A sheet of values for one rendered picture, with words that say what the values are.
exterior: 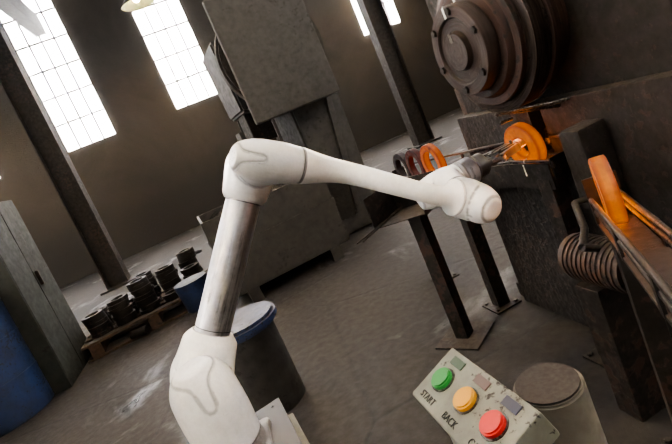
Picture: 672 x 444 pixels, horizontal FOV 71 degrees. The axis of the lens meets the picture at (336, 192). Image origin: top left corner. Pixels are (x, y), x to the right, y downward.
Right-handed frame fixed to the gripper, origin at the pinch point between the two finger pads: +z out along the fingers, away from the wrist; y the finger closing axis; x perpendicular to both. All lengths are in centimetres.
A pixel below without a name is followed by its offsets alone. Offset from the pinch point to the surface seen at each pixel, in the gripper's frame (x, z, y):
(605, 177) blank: -1, -23, 53
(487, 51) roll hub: 31.2, -9.6, 13.7
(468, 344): -75, -32, -40
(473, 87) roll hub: 22.8, -10.2, 1.5
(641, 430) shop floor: -76, -24, 34
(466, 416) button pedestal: -14, -76, 70
